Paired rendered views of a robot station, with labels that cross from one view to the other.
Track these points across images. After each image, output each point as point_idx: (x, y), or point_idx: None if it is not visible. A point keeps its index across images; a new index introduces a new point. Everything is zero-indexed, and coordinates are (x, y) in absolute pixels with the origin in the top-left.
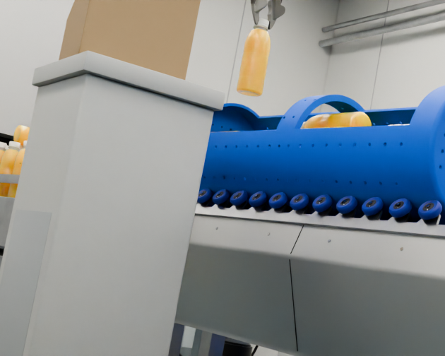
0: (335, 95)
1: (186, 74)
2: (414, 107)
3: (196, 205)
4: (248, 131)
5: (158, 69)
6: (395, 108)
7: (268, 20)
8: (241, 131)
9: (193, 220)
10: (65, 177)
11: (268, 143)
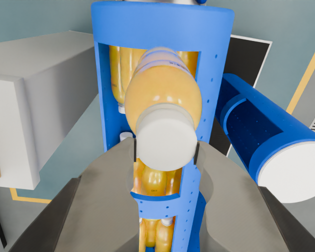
0: (139, 216)
1: None
2: (172, 249)
3: (63, 139)
4: (103, 137)
5: None
6: (174, 237)
7: (203, 154)
8: (102, 128)
9: (66, 135)
10: None
11: None
